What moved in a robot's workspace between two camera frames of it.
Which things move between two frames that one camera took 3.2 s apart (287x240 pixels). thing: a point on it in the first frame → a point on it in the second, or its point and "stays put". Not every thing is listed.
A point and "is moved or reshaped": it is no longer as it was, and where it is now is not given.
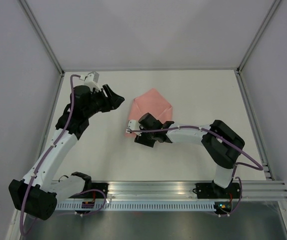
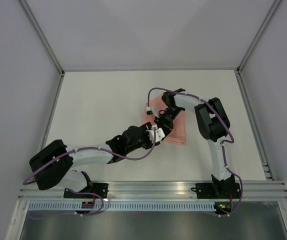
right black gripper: (143, 140) → (165, 126)
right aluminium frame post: (257, 35) stays put
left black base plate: (94, 194) stays put
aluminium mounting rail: (184, 191) stays put
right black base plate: (212, 191) stays put
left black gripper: (115, 100) → (144, 127)
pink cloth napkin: (153, 102) is moved or reshaped
